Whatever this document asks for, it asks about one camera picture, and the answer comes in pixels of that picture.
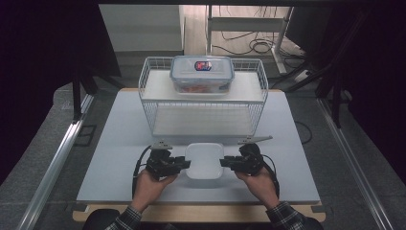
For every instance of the white cabinet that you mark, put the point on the white cabinet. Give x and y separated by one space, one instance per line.
143 28

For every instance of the white power strip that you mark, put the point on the white power strip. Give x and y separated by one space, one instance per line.
302 76

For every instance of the person's left hand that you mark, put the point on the person's left hand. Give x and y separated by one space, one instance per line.
148 190

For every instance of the white metal desk frame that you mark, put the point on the white metal desk frame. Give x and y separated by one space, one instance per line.
245 24

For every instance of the aluminium rail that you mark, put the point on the aluminium rail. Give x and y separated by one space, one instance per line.
351 159
54 163

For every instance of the black metal stand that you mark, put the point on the black metal stand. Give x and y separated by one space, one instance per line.
76 96
335 102

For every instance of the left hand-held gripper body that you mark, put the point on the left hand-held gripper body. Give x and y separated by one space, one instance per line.
159 163

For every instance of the clear plastic lidded food container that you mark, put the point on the clear plastic lidded food container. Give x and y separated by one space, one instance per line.
201 75

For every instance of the white square bowl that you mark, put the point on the white square bowl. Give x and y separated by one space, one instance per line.
204 161

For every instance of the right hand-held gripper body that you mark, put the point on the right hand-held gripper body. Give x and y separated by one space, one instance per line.
250 159

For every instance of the wooden table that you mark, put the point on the wooden table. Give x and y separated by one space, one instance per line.
198 213

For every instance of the person's right hand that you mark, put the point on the person's right hand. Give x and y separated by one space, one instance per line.
261 187

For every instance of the pale grey table mat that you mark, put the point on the pale grey table mat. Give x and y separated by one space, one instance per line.
121 134

